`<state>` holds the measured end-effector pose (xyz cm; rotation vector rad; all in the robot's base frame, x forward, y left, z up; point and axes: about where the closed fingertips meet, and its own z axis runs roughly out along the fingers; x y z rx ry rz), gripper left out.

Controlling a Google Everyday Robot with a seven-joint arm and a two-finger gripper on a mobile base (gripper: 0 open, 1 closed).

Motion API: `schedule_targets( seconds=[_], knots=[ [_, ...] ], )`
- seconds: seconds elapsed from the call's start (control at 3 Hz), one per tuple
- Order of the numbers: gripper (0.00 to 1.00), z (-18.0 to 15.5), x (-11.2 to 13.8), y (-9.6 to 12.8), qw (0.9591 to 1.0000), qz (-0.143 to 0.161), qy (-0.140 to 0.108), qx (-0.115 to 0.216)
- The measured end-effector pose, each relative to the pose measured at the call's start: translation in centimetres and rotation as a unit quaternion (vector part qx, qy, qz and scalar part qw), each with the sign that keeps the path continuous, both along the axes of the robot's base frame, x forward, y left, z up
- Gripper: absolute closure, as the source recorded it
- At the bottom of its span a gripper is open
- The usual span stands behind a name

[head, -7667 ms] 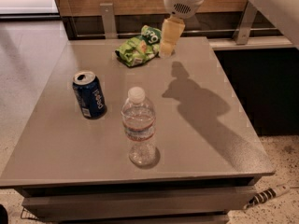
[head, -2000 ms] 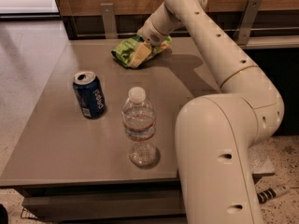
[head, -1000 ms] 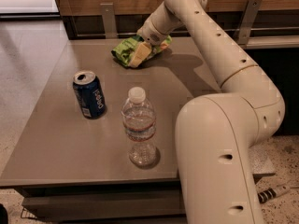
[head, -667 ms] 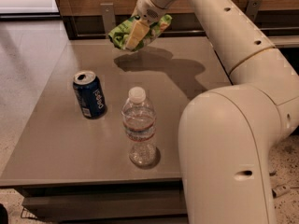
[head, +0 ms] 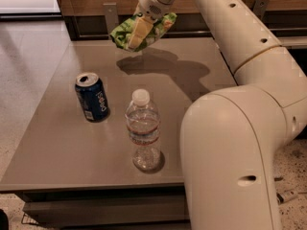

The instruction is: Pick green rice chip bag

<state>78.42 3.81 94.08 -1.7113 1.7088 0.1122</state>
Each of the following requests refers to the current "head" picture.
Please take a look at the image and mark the metal bracket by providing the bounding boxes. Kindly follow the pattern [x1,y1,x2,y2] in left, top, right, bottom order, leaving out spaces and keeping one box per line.
[252,0,270,20]
[103,3,119,34]

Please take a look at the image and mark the clear plastic water bottle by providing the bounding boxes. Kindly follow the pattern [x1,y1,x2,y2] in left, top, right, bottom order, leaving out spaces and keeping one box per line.
[125,89,161,172]

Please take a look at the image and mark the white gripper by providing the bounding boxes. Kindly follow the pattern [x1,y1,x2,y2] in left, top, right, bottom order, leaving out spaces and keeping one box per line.
[128,0,175,50]

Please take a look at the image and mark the green rice chip bag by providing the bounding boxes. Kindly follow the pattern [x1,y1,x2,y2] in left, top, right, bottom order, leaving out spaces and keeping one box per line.
[110,12,177,52]

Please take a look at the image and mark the right metal bracket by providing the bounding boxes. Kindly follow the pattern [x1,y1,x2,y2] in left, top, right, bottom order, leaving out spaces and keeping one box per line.
[252,0,270,20]

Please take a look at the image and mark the grey table cabinet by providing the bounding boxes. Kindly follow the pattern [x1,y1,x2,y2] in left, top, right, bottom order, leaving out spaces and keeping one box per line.
[1,37,234,229]

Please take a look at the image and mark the left metal bracket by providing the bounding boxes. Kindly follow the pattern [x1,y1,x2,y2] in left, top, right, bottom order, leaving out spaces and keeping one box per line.
[103,3,119,34]

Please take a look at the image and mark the black white striped cable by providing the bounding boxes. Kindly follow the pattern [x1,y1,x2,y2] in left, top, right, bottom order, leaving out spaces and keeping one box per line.
[276,189,299,205]

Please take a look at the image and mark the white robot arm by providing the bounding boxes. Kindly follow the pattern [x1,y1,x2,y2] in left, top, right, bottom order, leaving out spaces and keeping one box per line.
[129,0,307,230]

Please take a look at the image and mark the blue pepsi can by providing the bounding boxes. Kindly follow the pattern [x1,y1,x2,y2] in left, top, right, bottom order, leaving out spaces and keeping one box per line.
[75,72,109,122]

